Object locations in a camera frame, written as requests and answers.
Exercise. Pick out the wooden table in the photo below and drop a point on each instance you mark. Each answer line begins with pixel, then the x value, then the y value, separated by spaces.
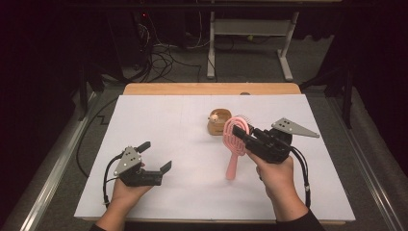
pixel 208 89

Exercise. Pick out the white metal desk frame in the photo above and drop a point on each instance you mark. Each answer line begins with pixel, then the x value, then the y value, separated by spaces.
pixel 250 27

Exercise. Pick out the black stand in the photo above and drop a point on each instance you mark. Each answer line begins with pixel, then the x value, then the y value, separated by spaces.
pixel 84 93
pixel 347 96

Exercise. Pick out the person's left hand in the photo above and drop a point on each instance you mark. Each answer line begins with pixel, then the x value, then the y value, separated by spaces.
pixel 128 195

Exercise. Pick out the round wooden holder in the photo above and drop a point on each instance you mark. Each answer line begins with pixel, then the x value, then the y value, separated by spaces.
pixel 215 130

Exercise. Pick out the white board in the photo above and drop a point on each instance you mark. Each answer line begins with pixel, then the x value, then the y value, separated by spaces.
pixel 192 186

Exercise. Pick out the aluminium rail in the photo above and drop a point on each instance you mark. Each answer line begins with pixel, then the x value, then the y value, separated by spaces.
pixel 365 166
pixel 57 170

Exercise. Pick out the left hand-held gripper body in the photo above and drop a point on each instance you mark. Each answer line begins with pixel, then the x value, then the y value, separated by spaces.
pixel 128 160

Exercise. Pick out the small beige toy figure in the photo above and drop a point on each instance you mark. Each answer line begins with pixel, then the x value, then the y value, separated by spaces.
pixel 214 118

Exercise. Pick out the pink hairbrush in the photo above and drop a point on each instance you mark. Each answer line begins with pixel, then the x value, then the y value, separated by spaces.
pixel 231 167

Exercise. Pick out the person's right hand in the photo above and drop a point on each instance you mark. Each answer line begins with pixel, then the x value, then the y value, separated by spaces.
pixel 277 179

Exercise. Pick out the small yellow-green ball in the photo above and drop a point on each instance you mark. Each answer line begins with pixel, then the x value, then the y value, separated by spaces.
pixel 250 37

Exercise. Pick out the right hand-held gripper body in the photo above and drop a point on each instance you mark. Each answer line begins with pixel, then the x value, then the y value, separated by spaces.
pixel 269 147

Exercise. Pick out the black device with red light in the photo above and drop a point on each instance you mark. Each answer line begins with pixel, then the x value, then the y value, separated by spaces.
pixel 144 32

